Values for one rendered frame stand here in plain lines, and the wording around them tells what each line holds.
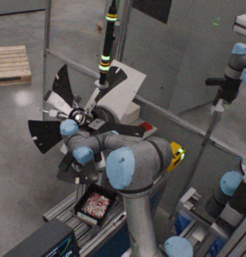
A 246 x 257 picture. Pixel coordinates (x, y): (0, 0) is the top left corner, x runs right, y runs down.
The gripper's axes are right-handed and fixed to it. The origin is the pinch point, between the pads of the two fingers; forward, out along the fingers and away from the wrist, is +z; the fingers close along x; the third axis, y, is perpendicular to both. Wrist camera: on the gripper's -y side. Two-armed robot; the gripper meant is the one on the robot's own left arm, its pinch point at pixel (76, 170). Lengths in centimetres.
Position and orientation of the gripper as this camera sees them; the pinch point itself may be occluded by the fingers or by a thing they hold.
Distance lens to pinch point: 156.9
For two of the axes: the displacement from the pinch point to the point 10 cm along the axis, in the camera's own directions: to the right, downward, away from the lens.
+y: 6.3, -6.3, 4.6
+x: -7.7, -4.8, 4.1
